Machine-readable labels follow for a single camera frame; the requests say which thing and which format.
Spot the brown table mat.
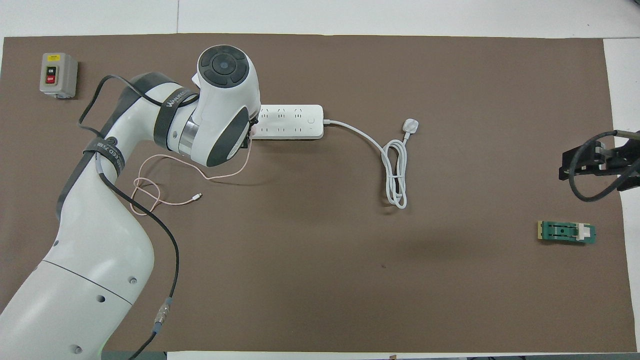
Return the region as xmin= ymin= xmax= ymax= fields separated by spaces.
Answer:
xmin=0 ymin=33 xmax=632 ymax=353

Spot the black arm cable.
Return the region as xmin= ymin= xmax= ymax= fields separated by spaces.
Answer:
xmin=568 ymin=130 xmax=640 ymax=203
xmin=78 ymin=75 xmax=201 ymax=360

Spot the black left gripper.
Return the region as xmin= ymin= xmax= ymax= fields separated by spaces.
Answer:
xmin=244 ymin=116 xmax=258 ymax=151

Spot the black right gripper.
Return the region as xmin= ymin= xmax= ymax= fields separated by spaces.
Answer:
xmin=560 ymin=140 xmax=640 ymax=192

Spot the grey on-off switch box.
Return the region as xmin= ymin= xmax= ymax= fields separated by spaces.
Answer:
xmin=39 ymin=52 xmax=79 ymax=99

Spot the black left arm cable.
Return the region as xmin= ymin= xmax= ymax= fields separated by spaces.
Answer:
xmin=78 ymin=75 xmax=201 ymax=360

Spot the pink charging cable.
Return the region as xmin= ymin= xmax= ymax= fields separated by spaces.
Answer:
xmin=130 ymin=145 xmax=251 ymax=217

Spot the white power cord with plug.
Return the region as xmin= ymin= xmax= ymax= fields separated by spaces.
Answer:
xmin=322 ymin=118 xmax=420 ymax=210

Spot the white power strip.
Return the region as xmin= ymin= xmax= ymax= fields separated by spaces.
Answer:
xmin=252 ymin=104 xmax=325 ymax=141

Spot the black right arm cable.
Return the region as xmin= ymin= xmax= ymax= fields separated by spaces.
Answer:
xmin=568 ymin=130 xmax=640 ymax=203

